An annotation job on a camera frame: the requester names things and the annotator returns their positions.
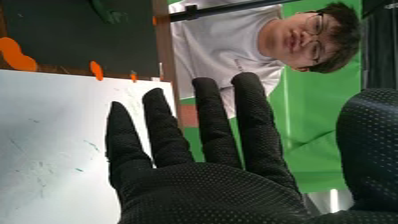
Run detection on person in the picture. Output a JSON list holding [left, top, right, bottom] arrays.
[[166, 0, 364, 119]]

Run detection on dark mat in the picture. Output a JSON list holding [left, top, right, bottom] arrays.
[[0, 0, 163, 77]]

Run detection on black stand pole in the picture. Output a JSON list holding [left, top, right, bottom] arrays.
[[166, 0, 300, 23]]

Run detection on white sheet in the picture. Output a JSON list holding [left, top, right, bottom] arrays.
[[0, 68, 181, 224]]

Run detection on green sprig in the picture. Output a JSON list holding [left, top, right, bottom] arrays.
[[88, 0, 129, 25]]

